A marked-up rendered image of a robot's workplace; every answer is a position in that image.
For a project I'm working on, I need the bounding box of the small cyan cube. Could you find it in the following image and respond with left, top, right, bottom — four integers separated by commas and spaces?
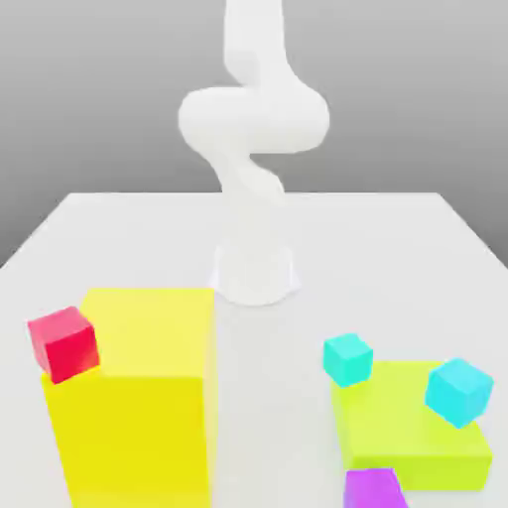
321, 332, 374, 389
424, 356, 495, 431

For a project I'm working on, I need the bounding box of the small red cube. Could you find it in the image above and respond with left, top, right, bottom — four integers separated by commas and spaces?
27, 306, 101, 385

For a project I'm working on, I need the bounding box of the small purple cube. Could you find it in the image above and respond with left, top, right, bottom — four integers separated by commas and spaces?
342, 467, 410, 508

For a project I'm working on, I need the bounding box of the large yellow box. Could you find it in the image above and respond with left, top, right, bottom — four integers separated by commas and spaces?
40, 287, 216, 508

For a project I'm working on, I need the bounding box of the large lime green box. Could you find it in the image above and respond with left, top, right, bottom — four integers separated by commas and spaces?
330, 359, 494, 492

